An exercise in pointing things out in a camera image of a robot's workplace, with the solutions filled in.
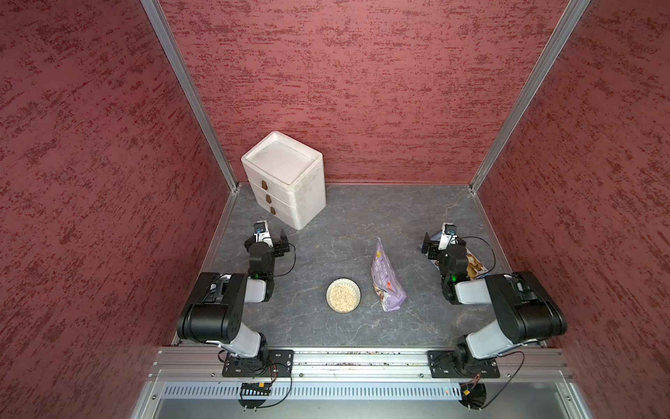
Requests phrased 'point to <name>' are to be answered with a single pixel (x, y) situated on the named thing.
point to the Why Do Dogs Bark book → (475, 269)
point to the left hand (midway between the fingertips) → (270, 235)
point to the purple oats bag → (391, 293)
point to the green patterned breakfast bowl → (343, 295)
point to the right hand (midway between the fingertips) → (438, 236)
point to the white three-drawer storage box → (287, 179)
